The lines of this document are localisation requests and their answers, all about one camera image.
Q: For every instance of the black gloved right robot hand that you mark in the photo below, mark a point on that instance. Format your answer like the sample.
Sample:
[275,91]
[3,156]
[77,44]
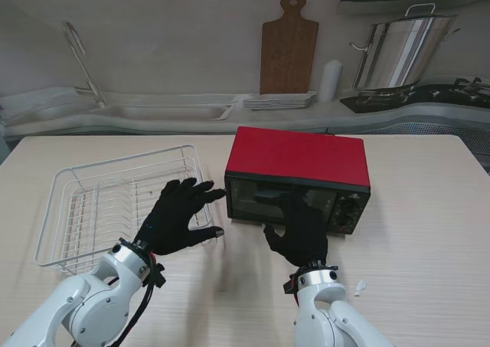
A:
[302,232]

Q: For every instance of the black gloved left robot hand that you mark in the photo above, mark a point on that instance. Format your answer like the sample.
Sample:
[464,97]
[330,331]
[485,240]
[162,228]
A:
[172,220]

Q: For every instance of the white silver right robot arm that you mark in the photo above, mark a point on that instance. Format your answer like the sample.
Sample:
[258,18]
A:
[329,308]

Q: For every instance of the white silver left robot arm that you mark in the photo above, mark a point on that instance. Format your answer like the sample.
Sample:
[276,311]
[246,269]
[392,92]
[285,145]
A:
[92,297]

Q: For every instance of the black oven knob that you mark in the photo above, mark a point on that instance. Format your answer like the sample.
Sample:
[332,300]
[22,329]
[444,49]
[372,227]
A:
[350,208]
[345,220]

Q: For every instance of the red black toaster oven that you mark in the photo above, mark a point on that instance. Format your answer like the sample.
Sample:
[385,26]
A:
[298,155]

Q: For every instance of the small white tag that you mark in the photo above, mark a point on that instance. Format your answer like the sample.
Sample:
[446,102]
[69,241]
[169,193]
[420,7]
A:
[360,287]

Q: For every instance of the steel kitchen sink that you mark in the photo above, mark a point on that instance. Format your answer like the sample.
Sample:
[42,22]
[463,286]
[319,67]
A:
[164,112]

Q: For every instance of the stack of white plates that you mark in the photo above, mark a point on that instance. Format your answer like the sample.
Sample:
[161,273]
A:
[279,102]

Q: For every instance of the white paper towel roll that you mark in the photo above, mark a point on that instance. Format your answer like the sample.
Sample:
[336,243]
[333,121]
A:
[331,80]

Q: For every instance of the chrome kitchen faucet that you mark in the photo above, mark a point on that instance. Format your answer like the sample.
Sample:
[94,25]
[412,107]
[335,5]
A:
[86,71]

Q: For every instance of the brown wooden cutting board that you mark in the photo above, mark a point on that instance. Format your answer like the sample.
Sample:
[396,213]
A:
[287,56]

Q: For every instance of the black gas stove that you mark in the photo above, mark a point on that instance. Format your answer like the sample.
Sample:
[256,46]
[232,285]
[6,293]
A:
[421,96]

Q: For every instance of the stainless steel stock pot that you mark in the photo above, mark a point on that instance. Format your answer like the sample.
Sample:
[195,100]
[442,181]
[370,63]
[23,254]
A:
[402,52]

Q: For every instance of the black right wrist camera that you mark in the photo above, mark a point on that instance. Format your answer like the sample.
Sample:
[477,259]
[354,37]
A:
[289,285]

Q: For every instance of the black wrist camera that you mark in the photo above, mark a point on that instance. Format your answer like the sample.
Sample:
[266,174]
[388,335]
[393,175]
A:
[289,285]
[159,278]

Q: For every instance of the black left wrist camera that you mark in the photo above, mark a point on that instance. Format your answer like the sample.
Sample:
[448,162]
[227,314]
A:
[159,278]

